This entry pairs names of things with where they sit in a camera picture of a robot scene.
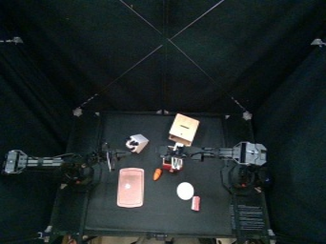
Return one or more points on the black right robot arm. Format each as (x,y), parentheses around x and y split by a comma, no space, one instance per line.
(221,153)

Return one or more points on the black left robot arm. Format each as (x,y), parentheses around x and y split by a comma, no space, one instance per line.
(42,162)

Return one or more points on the orange toy carrot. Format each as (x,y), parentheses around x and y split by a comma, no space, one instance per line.
(157,174)

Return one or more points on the small red wooden open box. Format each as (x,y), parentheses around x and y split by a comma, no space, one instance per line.
(168,167)

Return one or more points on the white grey cube toy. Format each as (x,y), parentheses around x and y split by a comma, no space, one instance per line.
(138,143)

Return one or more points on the white round plate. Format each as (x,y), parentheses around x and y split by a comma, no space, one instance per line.
(185,191)

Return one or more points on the pink rectangular tray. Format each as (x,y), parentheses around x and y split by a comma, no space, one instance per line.
(130,187)

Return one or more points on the red pink block toy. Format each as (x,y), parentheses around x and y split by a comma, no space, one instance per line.
(196,203)

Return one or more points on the grey table edge clamp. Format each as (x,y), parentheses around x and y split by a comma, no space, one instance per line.
(156,235)

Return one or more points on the white text label sticker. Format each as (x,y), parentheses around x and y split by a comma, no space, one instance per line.
(251,218)

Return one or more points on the grey table corner clamp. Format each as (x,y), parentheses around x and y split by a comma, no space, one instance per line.
(271,235)
(45,233)

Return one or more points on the grey frame middle bracket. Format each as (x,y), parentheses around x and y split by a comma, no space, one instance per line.
(161,111)

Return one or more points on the grey frame corner bracket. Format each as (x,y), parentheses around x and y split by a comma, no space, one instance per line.
(248,115)
(17,40)
(77,111)
(317,42)

